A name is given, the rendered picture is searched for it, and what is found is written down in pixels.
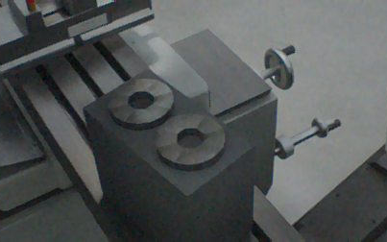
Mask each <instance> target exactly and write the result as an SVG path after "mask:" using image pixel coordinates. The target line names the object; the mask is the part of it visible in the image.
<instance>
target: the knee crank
mask: <svg viewBox="0 0 387 242"><path fill-rule="evenodd" d="M340 126H341V122H340V120H338V119H336V120H333V119H332V118H328V119H327V120H323V119H322V118H319V117H318V118H314V119H313V120H312V123H311V127H310V128H309V129H307V130H305V131H303V132H301V133H297V134H296V135H295V136H292V137H291V138H289V137H288V136H287V135H285V134H284V133H282V134H281V135H279V136H277V137H276V148H275V157H278V158H280V159H287V158H288V157H291V156H293V155H294V153H295V146H296V145H299V144H300V143H302V142H304V141H306V140H307V139H308V138H311V137H312V136H315V135H317V136H318V137H319V138H326V136H327V134H328V132H330V131H331V130H335V129H336V128H338V127H340Z"/></svg>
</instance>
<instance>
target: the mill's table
mask: <svg viewBox="0 0 387 242"><path fill-rule="evenodd" d="M7 5H9V3H8V1H7V0H0V8H1V7H5V6H7ZM145 69H150V68H149V66H148V65H147V64H146V63H145V62H144V61H143V60H142V58H141V57H140V56H138V55H137V53H136V52H135V51H134V50H133V49H132V48H131V46H130V45H129V44H128V43H127V42H126V41H125V40H124V38H123V37H121V36H120V35H119V34H116V35H115V36H110V37H106V38H104V39H103V40H99V41H97V42H94V43H92V44H90V45H87V46H86V47H84V45H83V44H82V43H77V50H75V51H74V52H70V53H68V54H66V55H63V56H61V57H58V58H56V59H54V60H50V61H47V62H45V63H42V64H40V65H38V66H35V67H33V68H29V69H28V70H26V71H23V72H21V73H18V74H16V75H14V76H10V77H9V78H7V79H8V81H9V83H10V85H11V86H12V88H13V89H14V91H15V93H16V95H17V96H18V98H19V99H20V101H21V102H22V105H23V106H24V108H25V109H26V110H27V111H28V113H29V115H31V118H32V119H33V121H34V123H35V125H36V127H37V128H38V129H39V131H40V132H41V135H42V136H43V138H44V139H45V141H46V143H48V145H49V147H50V149H51V150H52V152H53V153H54V155H55V157H56V158H57V160H58V161H59V163H60V166H61V167H62V168H63V170H64V171H65V173H66V175H67V177H68V178H69V179H70V180H71V181H72V184H73V185H74V187H75V188H76V189H77V191H78V193H79V195H80V196H81V198H82V199H83V200H84V203H85V204H86V206H87V207H88V209H89V210H90V212H91V213H92V216H93V217H94V218H95V220H96V221H97V223H98V225H100V228H101V229H102V231H103V232H104V234H105V235H106V237H107V239H108V240H109V242H157V241H155V240H154V239H152V237H150V235H149V234H147V232H145V230H142V228H141V227H140V226H139V225H138V224H136V223H135V221H133V220H132V219H131V218H130V217H129V216H128V215H127V214H126V213H125V212H124V211H123V210H122V209H120V208H119V207H118V206H117V205H116V204H115V203H114V202H113V201H111V200H110V198H108V196H106V194H104V192H103V191H102V189H101V184H100V180H99V175H98V171H97V168H96V163H95V159H94V155H93V151H92V148H91V143H90V139H89V133H88V130H87V124H86V122H85V114H84V111H83V108H84V107H86V106H87V105H88V104H90V103H91V102H94V101H95V100H96V99H98V98H100V97H102V96H103V95H105V94H107V93H108V92H110V91H111V90H113V89H115V88H116V87H118V86H120V85H121V84H123V83H125V82H126V81H128V80H129V79H130V78H132V77H134V76H136V75H137V74H139V73H141V72H142V71H144V70H145ZM150 70H151V69H150ZM151 71H152V70H151ZM238 242H305V240H303V237H302V236H301V235H300V234H299V233H297V231H296V230H295V229H294V228H293V227H292V226H291V224H290V223H289V222H288V221H287V220H286V219H285V218H284V216H282V214H280V212H279V211H278V210H277V209H276V208H275V207H274V205H273V204H272V203H271V202H270V201H269V200H268V199H267V197H266V196H264V194H262V192H260V189H258V188H257V187H256V186H255V185H254V211H253V229H252V231H251V232H249V233H248V234H246V236H245V237H243V238H242V239H241V240H240V241H238Z"/></svg>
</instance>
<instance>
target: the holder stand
mask: <svg viewBox="0 0 387 242"><path fill-rule="evenodd" d="M83 111H84V114H85V122H86V124H87V130H88V133H89V139H90V143H91V148H92V151H93V155H94V159H95V163H96V168H97V171H98V175H99V180H100V184H101V189H102V191H103V192H104V194H106V196H108V198H110V200H111V201H113V202H114V203H115V204H116V205H117V206H118V207H119V208H120V209H122V210H123V211H124V212H125V213H126V214H127V215H128V216H129V217H130V218H131V219H132V220H133V221H135V223H136V224H138V225H139V226H140V227H141V228H142V230H145V232H147V234H149V235H150V237H152V239H154V240H155V241H157V242H238V241H240V240H241V239H242V238H243V237H245V236H246V234H248V233H249V232H251V231H252V229H253V211H254V166H255V146H254V145H253V143H252V142H250V141H248V140H247V138H245V137H243V136H242V135H240V134H239V133H237V132H236V131H235V130H233V129H231V128H230V127H229V126H228V125H226V124H225V123H224V122H222V121H221V120H219V119H218V118H216V117H215V116H214V115H212V114H211V113H209V112H208V111H207V110H205V109H203V108H202V107H201V106H199V105H198V104H196V102H194V101H192V100H191V99H189V98H188V97H186V95H184V94H183V93H181V92H179V90H178V89H176V88H174V87H173V86H171V85H170V84H169V83H167V82H166V81H164V80H163V79H162V78H161V77H160V76H158V75H157V74H155V73H154V72H153V71H151V70H150V69H145V70H144V71H142V72H141V73H139V74H137V75H136V76H134V77H132V78H130V79H129V80H128V81H126V82H125V83H123V84H121V85H120V86H118V87H116V88H115V89H113V90H111V91H110V92H108V93H107V94H105V95H103V96H102V97H100V98H98V99H96V100H95V101H94V102H91V103H90V104H88V105H87V106H86V107H84V108H83Z"/></svg>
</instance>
